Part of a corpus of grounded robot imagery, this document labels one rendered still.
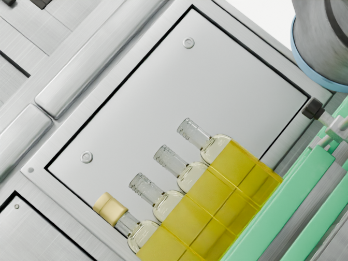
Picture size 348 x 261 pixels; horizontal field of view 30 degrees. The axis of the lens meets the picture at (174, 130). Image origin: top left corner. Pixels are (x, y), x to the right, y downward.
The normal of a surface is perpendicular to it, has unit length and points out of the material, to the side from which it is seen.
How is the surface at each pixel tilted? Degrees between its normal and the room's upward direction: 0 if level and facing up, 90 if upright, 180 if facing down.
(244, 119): 90
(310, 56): 70
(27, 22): 90
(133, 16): 90
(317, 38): 60
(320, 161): 90
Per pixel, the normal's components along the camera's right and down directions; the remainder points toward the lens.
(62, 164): 0.05, -0.25
